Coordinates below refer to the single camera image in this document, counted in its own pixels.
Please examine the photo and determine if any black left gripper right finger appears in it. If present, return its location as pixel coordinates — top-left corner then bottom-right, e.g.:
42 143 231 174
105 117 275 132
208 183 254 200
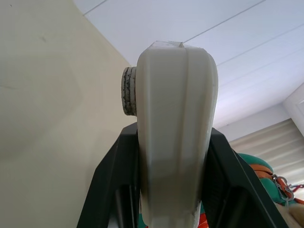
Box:
200 127 293 228

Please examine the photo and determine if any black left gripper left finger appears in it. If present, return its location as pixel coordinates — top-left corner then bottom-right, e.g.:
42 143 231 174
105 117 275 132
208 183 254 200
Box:
76 123 143 228

